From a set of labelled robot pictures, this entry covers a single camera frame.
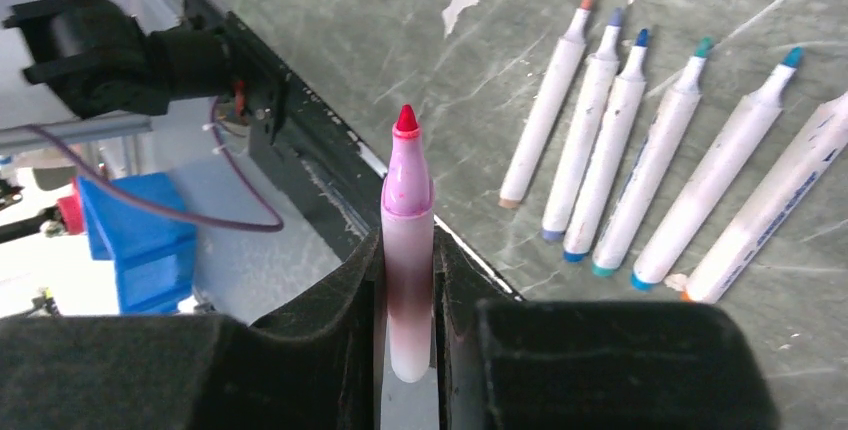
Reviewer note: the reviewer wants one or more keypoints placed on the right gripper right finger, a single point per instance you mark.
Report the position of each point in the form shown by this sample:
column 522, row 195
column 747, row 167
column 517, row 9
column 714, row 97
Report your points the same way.
column 505, row 363

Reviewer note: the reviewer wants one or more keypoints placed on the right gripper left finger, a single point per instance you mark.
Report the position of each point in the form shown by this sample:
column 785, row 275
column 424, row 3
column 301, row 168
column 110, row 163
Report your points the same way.
column 313, row 363

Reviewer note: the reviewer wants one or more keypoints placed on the purple pink highlighter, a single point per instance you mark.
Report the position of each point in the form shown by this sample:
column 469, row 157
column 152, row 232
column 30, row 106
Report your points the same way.
column 407, row 225

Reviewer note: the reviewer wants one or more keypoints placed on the white pen blue cap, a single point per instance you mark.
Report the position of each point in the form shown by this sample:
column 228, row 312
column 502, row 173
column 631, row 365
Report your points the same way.
column 741, row 134

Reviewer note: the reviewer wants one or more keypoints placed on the white pen orange cap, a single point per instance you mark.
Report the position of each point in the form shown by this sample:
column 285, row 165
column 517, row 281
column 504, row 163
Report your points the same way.
column 807, row 157

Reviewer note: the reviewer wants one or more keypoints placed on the white pen green cap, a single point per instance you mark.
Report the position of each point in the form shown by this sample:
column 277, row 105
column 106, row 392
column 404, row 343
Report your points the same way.
column 615, row 129

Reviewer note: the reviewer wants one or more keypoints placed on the white pen grey cap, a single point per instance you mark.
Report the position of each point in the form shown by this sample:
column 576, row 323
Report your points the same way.
column 601, row 69

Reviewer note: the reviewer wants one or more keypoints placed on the white pen orange tip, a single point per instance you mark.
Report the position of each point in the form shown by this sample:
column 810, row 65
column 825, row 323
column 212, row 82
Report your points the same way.
column 555, row 84

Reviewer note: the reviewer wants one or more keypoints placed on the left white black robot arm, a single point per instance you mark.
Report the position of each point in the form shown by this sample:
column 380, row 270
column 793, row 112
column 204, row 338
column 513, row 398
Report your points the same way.
column 96, row 58

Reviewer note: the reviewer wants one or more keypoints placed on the blue plastic bin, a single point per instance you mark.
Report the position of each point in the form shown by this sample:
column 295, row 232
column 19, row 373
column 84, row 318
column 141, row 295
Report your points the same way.
column 153, row 257

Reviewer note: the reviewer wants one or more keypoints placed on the aluminium rail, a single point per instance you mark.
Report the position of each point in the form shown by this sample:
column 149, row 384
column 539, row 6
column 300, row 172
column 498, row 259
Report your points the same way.
column 25, row 138

